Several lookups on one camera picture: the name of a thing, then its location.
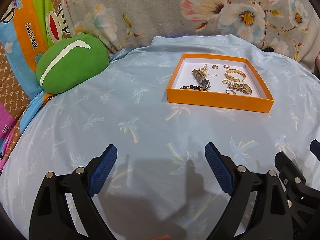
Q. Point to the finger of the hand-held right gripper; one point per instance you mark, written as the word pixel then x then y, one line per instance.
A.
pixel 316 146
pixel 287 165

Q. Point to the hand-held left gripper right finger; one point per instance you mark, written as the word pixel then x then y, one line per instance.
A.
pixel 217 165

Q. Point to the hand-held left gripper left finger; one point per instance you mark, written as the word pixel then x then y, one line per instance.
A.
pixel 103 170

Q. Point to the orange jewelry box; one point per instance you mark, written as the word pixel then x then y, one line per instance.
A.
pixel 217 101

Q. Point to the gold mesh-band watch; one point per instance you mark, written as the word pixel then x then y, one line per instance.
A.
pixel 241 88

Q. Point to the gold dangle earring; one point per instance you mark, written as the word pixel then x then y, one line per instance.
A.
pixel 225 81

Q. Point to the two-tone dark-face watch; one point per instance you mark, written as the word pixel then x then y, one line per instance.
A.
pixel 202 80

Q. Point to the wide gold hoop earring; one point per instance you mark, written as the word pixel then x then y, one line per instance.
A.
pixel 226 66

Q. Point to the blue palm-print sheet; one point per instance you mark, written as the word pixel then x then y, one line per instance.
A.
pixel 100 130

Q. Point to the pink pillow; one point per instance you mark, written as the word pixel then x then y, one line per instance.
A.
pixel 318 63

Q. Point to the green pillow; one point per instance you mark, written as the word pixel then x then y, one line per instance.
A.
pixel 75 62

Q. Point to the colourful cartoon sheet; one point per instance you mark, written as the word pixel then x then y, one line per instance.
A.
pixel 25 30

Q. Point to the grey floral blanket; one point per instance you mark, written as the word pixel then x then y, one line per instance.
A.
pixel 162 10

